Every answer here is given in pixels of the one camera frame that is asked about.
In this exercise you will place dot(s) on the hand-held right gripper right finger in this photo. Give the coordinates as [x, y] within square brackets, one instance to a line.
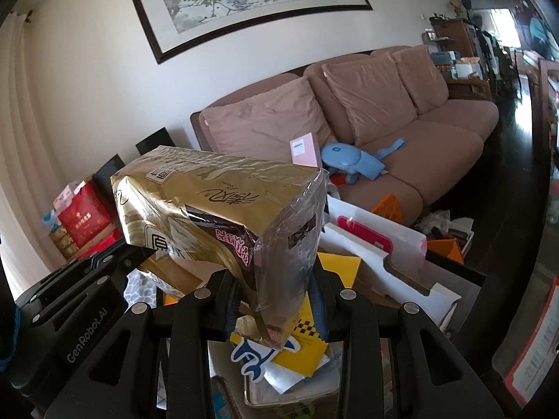
[325, 314]

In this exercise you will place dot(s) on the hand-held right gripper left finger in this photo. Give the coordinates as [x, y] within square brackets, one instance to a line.
[222, 314]

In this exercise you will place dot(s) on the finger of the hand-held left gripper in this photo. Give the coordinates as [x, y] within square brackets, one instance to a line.
[87, 290]
[122, 259]

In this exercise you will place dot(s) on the yellow checkered card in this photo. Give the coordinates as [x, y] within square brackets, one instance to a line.
[305, 349]

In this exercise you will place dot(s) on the blue whale paper tag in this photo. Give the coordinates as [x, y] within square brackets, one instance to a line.
[251, 360]

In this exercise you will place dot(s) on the gold tissue pack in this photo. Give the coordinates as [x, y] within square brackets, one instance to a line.
[209, 209]

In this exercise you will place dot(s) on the white cardboard box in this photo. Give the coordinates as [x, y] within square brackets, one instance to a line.
[441, 305]

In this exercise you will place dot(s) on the red gift box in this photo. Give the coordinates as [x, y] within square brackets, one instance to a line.
[100, 244]

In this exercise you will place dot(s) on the grey patterned blanket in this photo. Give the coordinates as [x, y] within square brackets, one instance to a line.
[139, 292]

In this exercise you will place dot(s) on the red gift bag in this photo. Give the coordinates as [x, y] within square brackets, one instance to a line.
[83, 218]

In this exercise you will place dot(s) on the black speaker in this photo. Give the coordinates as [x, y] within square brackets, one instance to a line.
[107, 179]
[153, 142]

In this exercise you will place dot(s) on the pink white carton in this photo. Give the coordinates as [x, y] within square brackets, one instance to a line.
[67, 194]

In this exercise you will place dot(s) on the white bag red print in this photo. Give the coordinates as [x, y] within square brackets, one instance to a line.
[393, 235]

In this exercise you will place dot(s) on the orange lattice crate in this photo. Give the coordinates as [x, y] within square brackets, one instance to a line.
[388, 209]

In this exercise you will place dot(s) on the crumpled plastic bags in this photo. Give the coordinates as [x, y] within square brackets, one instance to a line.
[441, 222]

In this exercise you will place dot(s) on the cream curtain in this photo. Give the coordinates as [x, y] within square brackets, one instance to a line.
[17, 139]

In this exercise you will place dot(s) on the blue massager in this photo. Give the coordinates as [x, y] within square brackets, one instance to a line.
[345, 155]

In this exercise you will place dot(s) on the pink booklet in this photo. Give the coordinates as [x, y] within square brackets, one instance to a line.
[305, 148]

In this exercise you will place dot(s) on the brown sofa cushion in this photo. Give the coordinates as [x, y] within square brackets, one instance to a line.
[367, 96]
[262, 122]
[421, 78]

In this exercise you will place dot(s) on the brown sofa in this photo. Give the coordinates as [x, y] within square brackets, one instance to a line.
[445, 139]

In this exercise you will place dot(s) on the red-bordered printed sheet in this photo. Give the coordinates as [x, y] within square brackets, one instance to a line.
[537, 358]

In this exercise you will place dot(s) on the framed ink painting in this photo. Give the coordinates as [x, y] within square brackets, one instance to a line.
[244, 0]

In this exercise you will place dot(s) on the wooden shelf cabinet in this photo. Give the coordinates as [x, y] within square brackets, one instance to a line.
[454, 35]

